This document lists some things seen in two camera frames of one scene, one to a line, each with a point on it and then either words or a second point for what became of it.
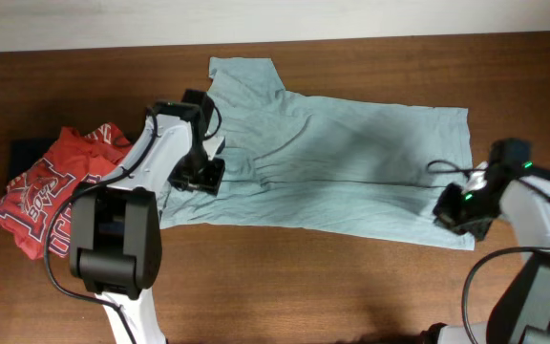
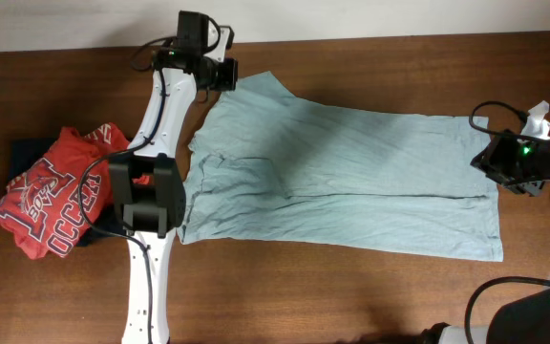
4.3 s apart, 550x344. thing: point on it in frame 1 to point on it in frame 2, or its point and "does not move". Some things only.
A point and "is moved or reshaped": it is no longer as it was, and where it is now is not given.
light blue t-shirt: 344,169 is moved or reshaped
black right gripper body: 473,216 to 522,166
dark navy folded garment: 25,153 does not move
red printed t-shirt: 35,207 does not move
